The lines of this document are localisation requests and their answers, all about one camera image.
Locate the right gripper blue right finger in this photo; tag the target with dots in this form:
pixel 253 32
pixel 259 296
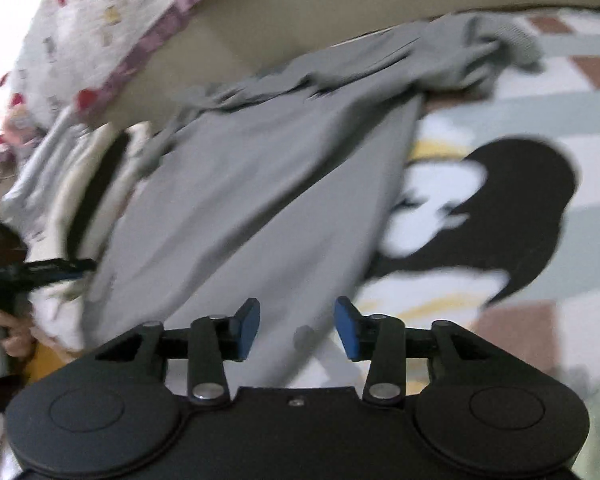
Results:
pixel 380 340

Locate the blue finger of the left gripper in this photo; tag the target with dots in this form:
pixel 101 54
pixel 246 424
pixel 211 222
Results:
pixel 56 270

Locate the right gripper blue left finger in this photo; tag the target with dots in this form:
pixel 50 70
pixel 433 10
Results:
pixel 212 340

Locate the grey waffle knit shirt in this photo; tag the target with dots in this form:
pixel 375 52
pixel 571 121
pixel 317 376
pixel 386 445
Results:
pixel 275 187

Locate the person's left hand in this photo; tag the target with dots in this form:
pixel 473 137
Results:
pixel 18 341

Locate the folded light grey garment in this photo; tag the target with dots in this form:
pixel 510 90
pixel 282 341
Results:
pixel 40 174

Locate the folded cream white garment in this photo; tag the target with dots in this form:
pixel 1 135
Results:
pixel 57 308

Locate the grey bunny plush toy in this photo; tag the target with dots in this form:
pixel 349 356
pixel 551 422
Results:
pixel 19 135

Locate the quilted bear pattern bedspread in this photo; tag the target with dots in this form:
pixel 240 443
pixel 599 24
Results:
pixel 79 53

